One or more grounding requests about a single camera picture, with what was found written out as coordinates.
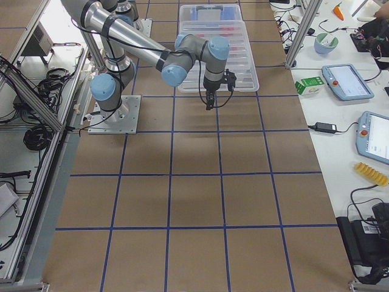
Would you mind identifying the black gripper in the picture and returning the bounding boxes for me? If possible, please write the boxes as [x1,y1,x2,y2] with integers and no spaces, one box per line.
[202,69,236,111]

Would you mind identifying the clear plastic box lid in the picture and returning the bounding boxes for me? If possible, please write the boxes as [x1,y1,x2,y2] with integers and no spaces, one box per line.
[179,20,259,92]

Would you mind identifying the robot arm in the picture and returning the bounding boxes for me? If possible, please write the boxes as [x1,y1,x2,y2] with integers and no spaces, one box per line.
[62,1,236,110]

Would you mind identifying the clear plastic storage box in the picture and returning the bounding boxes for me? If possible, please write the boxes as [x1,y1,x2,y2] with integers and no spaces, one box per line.
[179,4,243,30]

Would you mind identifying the grey metal box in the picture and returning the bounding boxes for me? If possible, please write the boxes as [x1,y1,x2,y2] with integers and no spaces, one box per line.
[19,0,55,64]

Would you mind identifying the green white carton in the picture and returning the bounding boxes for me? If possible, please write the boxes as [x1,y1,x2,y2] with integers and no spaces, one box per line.
[295,76,325,96]

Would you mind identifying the black power adapter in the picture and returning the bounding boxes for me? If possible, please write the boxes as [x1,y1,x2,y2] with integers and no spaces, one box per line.
[314,122,337,134]

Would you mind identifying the green blue bowl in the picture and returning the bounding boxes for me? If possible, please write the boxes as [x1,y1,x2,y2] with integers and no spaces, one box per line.
[314,33,339,55]

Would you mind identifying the blue teach pendant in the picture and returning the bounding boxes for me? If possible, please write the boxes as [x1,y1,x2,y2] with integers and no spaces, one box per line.
[356,111,389,164]
[322,64,374,101]

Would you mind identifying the orange toy carrot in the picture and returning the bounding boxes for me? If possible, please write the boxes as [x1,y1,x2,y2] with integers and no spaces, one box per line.
[332,3,345,21]

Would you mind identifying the yellow toy corn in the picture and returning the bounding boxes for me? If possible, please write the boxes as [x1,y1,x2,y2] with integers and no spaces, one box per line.
[354,162,388,187]

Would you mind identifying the black device on table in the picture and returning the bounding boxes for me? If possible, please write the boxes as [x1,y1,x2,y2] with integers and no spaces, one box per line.
[336,203,388,285]

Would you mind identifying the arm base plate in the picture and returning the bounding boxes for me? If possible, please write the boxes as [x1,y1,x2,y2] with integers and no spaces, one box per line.
[88,95,142,134]

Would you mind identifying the aluminium frame post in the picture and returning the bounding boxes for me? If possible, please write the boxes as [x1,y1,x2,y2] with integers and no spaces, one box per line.
[284,0,322,69]

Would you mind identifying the black cable bundle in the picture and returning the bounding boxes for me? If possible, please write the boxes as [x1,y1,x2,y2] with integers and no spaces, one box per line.
[23,124,52,151]

